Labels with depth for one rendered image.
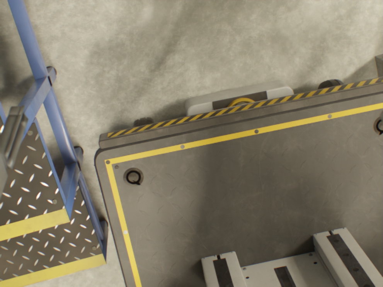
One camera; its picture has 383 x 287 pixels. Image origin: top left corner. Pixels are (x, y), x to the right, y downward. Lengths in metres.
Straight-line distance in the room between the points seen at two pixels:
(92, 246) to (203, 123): 0.44
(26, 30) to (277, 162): 0.63
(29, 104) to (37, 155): 0.10
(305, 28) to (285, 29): 0.05
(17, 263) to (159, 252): 0.37
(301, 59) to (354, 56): 0.14
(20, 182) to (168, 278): 0.41
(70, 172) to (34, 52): 0.29
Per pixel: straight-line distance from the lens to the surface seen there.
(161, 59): 1.57
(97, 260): 1.54
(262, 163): 1.33
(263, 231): 1.40
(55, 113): 1.48
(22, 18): 1.45
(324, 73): 1.66
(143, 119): 1.51
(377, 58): 1.67
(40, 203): 1.26
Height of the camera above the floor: 1.54
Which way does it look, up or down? 71 degrees down
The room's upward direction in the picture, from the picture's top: 164 degrees clockwise
